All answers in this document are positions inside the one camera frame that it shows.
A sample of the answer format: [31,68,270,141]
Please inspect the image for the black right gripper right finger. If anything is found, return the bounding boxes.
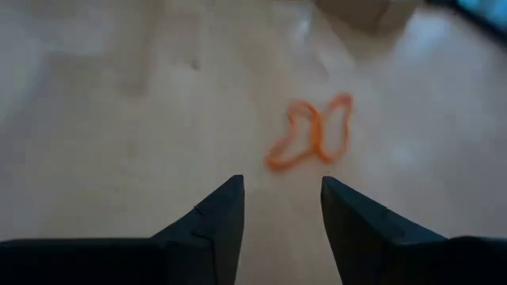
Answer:
[320,176,507,285]

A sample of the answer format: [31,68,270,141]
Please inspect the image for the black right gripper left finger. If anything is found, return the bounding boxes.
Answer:
[0,174,246,285]

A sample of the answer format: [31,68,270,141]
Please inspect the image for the orange rubber band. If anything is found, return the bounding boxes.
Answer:
[265,93,354,173]

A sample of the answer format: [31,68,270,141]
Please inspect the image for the small cardboard box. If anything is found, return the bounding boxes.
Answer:
[314,0,420,36]

